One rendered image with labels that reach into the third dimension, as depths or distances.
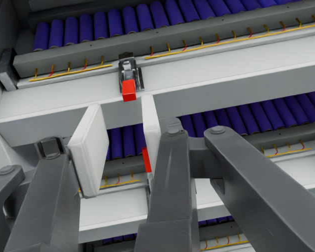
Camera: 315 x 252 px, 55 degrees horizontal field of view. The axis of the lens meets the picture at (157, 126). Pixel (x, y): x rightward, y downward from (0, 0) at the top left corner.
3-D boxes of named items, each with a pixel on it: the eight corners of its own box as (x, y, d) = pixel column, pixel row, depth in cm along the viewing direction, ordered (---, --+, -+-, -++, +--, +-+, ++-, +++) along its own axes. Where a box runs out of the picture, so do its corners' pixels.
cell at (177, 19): (177, 9, 44) (187, 33, 40) (164, 11, 44) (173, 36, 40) (176, -3, 43) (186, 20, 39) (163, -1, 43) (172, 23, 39)
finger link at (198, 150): (164, 157, 12) (237, 144, 12) (156, 119, 17) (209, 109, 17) (170, 189, 13) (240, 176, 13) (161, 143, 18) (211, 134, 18)
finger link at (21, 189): (72, 208, 13) (2, 221, 13) (89, 157, 18) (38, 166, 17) (63, 177, 12) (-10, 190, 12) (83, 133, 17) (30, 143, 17)
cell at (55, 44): (66, 29, 44) (64, 55, 40) (53, 31, 44) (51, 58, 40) (61, 17, 43) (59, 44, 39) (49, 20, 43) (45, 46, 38)
